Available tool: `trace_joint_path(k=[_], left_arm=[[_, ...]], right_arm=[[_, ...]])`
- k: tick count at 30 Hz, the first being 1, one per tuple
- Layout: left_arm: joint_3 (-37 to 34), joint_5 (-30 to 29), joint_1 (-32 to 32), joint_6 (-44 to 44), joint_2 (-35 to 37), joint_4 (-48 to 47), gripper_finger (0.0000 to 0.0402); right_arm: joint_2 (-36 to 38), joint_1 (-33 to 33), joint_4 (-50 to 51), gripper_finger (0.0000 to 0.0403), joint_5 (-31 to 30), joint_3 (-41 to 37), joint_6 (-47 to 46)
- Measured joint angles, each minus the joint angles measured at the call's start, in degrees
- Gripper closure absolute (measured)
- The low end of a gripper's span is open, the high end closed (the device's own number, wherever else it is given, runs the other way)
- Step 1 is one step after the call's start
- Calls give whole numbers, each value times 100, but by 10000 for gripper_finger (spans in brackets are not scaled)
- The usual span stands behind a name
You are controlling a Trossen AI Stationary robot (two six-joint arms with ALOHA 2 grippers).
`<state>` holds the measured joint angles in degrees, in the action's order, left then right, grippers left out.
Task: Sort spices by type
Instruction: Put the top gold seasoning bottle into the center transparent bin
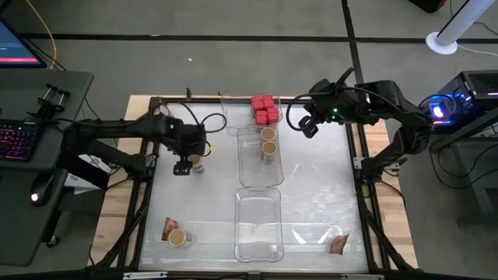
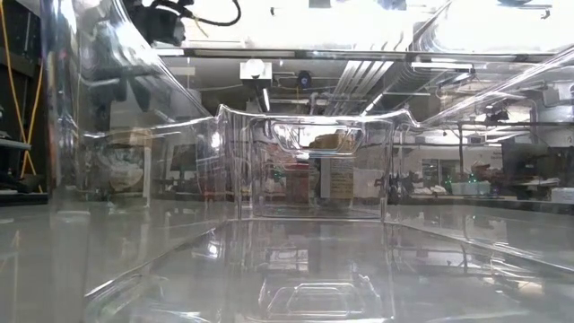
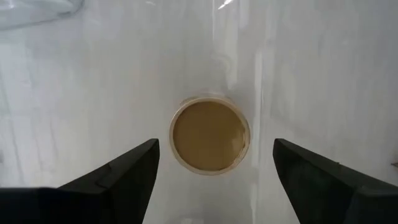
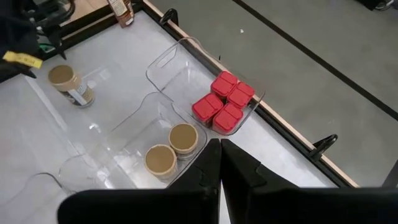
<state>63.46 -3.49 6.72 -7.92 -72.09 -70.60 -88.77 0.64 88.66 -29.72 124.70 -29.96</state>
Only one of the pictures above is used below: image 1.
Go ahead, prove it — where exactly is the black clamp mount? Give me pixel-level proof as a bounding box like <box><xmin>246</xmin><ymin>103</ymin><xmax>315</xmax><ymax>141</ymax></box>
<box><xmin>29</xmin><ymin>82</ymin><xmax>72</xmax><ymax>125</ymax></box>

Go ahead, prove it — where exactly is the yellow cable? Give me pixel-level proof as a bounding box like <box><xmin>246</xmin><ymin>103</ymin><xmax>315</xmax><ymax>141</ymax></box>
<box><xmin>25</xmin><ymin>0</ymin><xmax>58</xmax><ymax>71</ymax></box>

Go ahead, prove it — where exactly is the white box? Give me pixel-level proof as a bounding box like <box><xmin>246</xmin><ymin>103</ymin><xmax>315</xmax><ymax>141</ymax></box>
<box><xmin>64</xmin><ymin>153</ymin><xmax>112</xmax><ymax>195</ymax></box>

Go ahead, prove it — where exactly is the black metal table frame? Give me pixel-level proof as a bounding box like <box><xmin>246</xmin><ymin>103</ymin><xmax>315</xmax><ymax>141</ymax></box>
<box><xmin>87</xmin><ymin>95</ymin><xmax>419</xmax><ymax>280</ymax></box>

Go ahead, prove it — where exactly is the brown orange spice packet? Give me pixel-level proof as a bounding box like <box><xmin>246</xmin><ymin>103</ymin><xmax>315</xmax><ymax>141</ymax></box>
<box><xmin>329</xmin><ymin>233</ymin><xmax>350</xmax><ymax>256</ymax></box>
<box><xmin>161</xmin><ymin>216</ymin><xmax>180</xmax><ymax>242</ymax></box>

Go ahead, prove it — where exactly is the black lit computer tower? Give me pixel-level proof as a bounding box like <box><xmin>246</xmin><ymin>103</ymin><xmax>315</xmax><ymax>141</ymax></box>
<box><xmin>418</xmin><ymin>69</ymin><xmax>498</xmax><ymax>136</ymax></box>

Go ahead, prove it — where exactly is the backlit black keyboard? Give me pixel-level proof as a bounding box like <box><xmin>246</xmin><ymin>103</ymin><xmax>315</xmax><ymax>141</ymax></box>
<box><xmin>0</xmin><ymin>118</ymin><xmax>40</xmax><ymax>163</ymax></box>

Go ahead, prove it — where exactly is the grey side shelf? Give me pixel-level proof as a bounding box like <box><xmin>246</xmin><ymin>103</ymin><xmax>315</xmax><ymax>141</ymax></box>
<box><xmin>427</xmin><ymin>108</ymin><xmax>498</xmax><ymax>226</ymax></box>

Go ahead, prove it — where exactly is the black computer mouse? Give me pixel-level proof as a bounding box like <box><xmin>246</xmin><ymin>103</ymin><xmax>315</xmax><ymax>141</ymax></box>
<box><xmin>30</xmin><ymin>173</ymin><xmax>55</xmax><ymax>207</ymax></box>

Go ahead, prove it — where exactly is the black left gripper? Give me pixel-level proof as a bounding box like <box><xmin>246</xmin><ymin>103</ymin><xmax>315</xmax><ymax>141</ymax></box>
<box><xmin>169</xmin><ymin>118</ymin><xmax>209</xmax><ymax>177</ymax></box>

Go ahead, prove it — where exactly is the computer monitor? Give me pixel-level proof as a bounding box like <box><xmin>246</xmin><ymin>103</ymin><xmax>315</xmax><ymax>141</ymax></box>
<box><xmin>0</xmin><ymin>17</ymin><xmax>47</xmax><ymax>69</ymax></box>

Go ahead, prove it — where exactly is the white tower fan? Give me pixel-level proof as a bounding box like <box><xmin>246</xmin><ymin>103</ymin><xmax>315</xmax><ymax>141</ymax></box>
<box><xmin>426</xmin><ymin>0</ymin><xmax>497</xmax><ymax>56</ymax></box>

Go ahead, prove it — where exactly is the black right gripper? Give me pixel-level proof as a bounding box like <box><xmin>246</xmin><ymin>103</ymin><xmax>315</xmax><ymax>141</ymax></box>
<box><xmin>298</xmin><ymin>77</ymin><xmax>357</xmax><ymax>140</ymax></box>

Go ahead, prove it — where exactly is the dark grey desk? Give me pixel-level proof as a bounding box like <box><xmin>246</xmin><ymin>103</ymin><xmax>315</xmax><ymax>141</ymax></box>
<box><xmin>0</xmin><ymin>69</ymin><xmax>95</xmax><ymax>268</ymax></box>

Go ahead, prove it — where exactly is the clear plastic bin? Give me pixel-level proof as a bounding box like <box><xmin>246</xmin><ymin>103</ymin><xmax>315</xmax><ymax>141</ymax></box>
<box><xmin>237</xmin><ymin>126</ymin><xmax>285</xmax><ymax>188</ymax></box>
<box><xmin>220</xmin><ymin>93</ymin><xmax>282</xmax><ymax>135</ymax></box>
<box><xmin>233</xmin><ymin>186</ymin><xmax>284</xmax><ymax>263</ymax></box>

